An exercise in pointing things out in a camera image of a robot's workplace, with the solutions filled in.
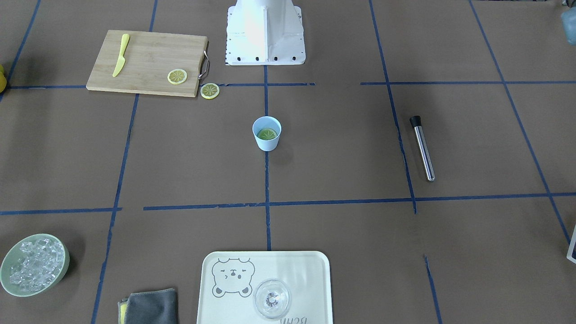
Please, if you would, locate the cream bear tray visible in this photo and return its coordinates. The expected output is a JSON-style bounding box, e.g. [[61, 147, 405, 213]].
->
[[196, 252, 333, 324]]

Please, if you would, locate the light blue cup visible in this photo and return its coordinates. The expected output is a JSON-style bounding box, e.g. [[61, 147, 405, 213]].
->
[[252, 116, 282, 152]]

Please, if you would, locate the grey folded cloth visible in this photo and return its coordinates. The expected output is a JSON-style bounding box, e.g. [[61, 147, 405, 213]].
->
[[117, 288, 179, 324]]

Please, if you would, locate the bamboo cutting board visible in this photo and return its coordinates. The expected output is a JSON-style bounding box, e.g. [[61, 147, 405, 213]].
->
[[86, 30, 208, 98]]

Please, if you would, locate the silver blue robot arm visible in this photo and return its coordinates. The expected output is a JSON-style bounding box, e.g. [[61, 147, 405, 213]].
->
[[560, 6, 576, 46]]

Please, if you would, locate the clear wine glass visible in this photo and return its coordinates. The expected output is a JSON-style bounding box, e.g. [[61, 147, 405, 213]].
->
[[254, 279, 292, 320]]

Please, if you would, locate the green bowl of ice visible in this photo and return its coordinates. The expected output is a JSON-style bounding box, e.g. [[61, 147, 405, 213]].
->
[[1, 234, 70, 297]]

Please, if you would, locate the yellow plastic knife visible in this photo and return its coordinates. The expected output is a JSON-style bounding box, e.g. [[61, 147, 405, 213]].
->
[[112, 33, 130, 77]]

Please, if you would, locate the yellow lemon slice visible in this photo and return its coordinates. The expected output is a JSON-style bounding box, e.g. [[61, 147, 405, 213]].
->
[[167, 68, 188, 86]]

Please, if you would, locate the green lime slice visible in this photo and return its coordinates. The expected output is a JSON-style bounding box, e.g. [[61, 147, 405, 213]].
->
[[256, 128, 278, 141]]

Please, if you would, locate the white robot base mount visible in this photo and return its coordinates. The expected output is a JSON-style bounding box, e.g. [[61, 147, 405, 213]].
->
[[225, 0, 306, 66]]

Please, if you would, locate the steel muddler black tip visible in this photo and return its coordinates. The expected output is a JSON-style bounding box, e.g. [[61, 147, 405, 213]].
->
[[409, 115, 436, 182]]

